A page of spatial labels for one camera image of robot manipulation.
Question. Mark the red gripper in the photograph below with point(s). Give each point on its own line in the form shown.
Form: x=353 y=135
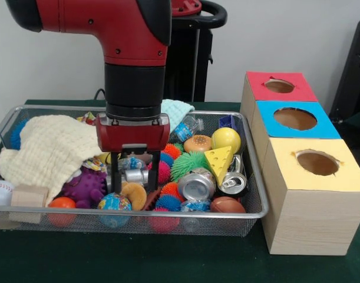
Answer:
x=132 y=135

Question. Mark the brown plush bear toy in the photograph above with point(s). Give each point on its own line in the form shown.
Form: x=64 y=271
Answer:
x=137 y=196

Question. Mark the light blue waffle cloth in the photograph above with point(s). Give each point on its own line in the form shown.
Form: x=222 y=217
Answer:
x=179 y=113

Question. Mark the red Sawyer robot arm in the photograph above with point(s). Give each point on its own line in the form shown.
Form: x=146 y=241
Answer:
x=123 y=38

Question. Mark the silver mesh bin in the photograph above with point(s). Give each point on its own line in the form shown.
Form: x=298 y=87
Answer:
x=227 y=227

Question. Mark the wooden box with three holes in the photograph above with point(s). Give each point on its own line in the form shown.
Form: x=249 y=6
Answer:
x=309 y=218

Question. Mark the globe print ball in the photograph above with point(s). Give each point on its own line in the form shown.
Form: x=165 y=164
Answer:
x=115 y=202

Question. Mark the green spiky ball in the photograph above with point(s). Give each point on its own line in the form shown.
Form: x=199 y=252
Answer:
x=188 y=163

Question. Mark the crushed silver can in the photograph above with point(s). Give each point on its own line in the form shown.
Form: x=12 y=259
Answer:
x=196 y=185

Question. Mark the toy hamburger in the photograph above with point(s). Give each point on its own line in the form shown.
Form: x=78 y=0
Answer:
x=197 y=143

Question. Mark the cream waffle cloth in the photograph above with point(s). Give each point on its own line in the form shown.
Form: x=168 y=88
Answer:
x=56 y=147

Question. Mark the yellow cheese wedge toy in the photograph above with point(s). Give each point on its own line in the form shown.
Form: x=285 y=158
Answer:
x=218 y=162

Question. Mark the yellow ball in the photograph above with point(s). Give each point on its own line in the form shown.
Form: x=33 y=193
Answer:
x=225 y=140

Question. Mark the brown toy football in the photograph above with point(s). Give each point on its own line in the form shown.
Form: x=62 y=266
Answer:
x=227 y=204

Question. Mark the white baseball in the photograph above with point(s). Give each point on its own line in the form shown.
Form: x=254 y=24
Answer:
x=1 y=193

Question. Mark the black upright panel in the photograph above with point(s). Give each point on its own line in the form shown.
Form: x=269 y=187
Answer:
x=353 y=73

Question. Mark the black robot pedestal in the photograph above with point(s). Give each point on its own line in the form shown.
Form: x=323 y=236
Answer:
x=194 y=59

